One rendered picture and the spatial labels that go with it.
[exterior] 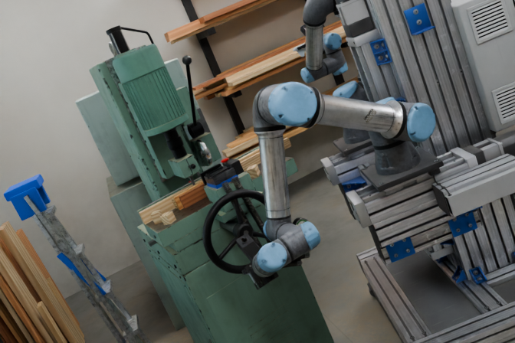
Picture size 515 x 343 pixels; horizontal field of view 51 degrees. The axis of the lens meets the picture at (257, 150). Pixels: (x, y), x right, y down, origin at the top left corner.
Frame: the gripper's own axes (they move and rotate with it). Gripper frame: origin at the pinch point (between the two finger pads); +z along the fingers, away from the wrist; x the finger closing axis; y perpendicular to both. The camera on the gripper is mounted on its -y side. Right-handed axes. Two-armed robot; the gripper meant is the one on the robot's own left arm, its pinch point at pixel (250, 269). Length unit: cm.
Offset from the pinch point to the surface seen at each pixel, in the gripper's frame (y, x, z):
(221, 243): -14.6, -0.4, 19.0
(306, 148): -78, 152, 253
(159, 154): -58, -3, 24
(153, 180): -53, -8, 37
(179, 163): -48, 0, 14
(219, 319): 8.2, -13.7, 30.2
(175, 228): -26.4, -13.2, 12.0
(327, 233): -2, 87, 155
